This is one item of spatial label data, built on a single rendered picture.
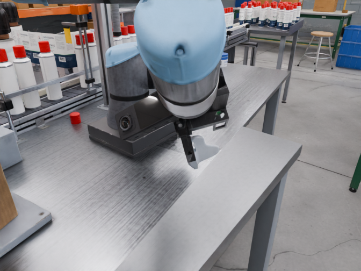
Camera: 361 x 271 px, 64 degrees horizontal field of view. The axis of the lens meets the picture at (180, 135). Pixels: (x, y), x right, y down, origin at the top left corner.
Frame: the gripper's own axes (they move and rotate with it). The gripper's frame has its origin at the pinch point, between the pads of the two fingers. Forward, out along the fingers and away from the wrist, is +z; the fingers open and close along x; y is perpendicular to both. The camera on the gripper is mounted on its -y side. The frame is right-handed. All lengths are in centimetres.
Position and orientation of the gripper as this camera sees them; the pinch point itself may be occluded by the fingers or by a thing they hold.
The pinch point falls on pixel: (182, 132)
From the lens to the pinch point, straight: 56.6
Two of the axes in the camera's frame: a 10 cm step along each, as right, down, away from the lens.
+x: -2.6, -9.4, 2.4
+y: 9.6, -2.7, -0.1
